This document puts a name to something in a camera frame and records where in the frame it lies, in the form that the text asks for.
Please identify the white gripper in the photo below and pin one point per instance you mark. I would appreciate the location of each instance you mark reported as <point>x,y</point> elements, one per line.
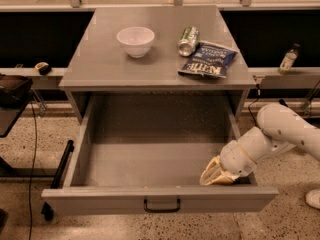
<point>232,159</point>

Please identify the grey top drawer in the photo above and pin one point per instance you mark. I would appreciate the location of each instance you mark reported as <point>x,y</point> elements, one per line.
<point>152,146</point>

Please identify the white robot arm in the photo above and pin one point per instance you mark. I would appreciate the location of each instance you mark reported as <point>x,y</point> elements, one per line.
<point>278,130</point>

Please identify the grey drawer cabinet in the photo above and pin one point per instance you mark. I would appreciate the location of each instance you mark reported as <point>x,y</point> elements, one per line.
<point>100,64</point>

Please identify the white orange sneaker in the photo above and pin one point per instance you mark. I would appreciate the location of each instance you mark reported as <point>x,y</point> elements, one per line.
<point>312,198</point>

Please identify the blue Kettle chips bag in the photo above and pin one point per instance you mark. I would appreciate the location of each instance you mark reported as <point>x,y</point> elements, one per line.
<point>209,60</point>

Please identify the small clear bottle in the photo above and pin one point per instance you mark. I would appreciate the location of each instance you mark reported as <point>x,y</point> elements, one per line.
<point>289,59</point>

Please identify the green soda can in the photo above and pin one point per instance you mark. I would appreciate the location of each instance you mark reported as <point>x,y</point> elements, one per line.
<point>188,41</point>

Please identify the white ceramic bowl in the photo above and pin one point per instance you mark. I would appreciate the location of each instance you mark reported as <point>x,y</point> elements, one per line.
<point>136,41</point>

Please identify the tape measure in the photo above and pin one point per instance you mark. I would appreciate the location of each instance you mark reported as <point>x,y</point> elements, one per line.
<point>43,68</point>

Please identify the black rolling stand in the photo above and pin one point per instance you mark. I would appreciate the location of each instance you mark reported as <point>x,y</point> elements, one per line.
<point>9,116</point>

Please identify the black box on stand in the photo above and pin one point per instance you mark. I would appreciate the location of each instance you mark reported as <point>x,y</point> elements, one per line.
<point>14,89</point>

